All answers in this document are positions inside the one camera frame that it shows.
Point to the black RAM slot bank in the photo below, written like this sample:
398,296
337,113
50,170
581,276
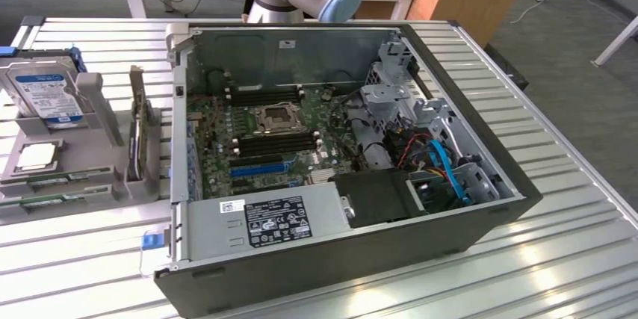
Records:
265,94
276,143

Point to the green RAM stick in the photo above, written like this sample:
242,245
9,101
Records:
55,179
45,201

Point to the green motherboard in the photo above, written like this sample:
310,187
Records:
269,136

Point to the black expansion slot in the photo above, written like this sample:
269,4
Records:
254,162

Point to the blue expansion slot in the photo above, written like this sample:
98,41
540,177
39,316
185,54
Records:
257,170

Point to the black plastic fan shroud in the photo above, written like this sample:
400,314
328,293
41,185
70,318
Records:
374,195

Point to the silver metal disk bay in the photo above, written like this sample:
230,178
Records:
418,121

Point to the grey power supply with label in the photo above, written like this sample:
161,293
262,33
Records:
265,222

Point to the black open PC case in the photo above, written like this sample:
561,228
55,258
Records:
349,259

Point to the blue plastic case latch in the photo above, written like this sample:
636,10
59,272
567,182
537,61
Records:
154,241

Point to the grey parts rack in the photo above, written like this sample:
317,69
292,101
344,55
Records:
95,154

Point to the blue plastic disk caddy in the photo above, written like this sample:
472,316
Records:
75,59

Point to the silver CPU chip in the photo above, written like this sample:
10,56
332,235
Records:
39,156

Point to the hard disk with blue label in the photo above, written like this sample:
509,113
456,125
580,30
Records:
45,91

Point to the CPU socket with metal frame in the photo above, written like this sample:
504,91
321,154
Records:
277,117

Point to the graphics card with metal bracket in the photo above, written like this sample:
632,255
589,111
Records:
137,128

